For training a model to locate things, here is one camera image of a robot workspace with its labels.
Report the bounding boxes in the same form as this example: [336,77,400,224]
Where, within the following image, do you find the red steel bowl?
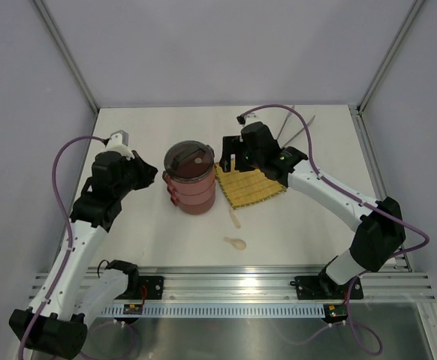
[170,195,215,215]
[167,184,215,205]
[162,171,215,194]

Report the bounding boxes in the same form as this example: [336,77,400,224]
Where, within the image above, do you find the metal tongs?
[276,111,305,147]

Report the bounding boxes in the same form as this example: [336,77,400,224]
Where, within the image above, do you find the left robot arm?
[9,151,158,359]

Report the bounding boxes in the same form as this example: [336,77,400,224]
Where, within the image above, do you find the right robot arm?
[219,121,405,298]

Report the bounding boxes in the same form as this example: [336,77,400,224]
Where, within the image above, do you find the bamboo woven tray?
[215,163,286,209]

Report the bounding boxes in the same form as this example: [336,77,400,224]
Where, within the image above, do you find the beige spoon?
[224,237,247,251]

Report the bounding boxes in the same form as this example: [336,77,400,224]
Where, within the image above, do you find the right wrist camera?
[237,112,257,127]

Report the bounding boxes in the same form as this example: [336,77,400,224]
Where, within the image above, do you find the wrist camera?
[105,130,131,156]
[237,112,257,127]

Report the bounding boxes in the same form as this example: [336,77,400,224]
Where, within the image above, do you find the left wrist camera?
[105,130,131,156]

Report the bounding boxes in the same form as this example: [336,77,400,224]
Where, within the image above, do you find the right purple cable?
[237,103,430,356]

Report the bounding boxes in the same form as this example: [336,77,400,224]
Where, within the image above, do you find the purple cable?
[17,135,144,360]
[237,103,430,356]

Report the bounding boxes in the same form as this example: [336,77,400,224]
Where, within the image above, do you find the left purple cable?
[17,135,144,360]

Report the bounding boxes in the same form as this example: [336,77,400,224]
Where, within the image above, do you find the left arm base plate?
[114,276,164,302]

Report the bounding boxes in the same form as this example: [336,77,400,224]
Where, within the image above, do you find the aluminium rail frame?
[15,245,437,360]

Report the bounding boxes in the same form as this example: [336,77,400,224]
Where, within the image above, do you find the white slotted cable duct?
[100,303,325,319]

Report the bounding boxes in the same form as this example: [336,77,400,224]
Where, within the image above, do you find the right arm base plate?
[289,275,364,300]

